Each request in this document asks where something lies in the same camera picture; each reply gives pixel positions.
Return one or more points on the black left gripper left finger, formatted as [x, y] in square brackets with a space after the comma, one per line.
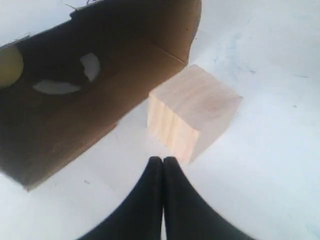
[139, 216]

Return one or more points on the printed cardboard box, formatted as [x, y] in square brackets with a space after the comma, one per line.
[82, 76]

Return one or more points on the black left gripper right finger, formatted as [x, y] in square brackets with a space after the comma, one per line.
[187, 215]

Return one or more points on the yellow tennis ball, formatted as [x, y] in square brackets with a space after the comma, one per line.
[11, 66]

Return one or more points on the light wooden cube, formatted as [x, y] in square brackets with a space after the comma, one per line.
[190, 111]

